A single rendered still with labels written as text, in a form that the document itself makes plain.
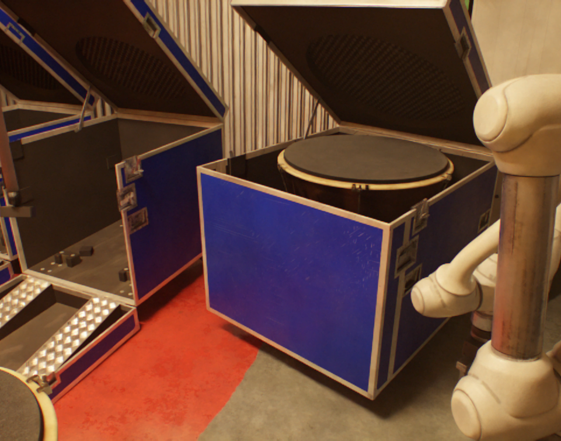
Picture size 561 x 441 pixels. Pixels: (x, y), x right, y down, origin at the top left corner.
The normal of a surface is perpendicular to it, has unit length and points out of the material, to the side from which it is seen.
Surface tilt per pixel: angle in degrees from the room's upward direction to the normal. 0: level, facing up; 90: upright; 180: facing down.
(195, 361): 0
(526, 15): 90
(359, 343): 90
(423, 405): 0
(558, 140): 85
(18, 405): 0
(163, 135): 90
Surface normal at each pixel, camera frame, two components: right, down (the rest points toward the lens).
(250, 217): -0.64, 0.30
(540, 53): -0.32, 0.37
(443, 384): 0.01, -0.92
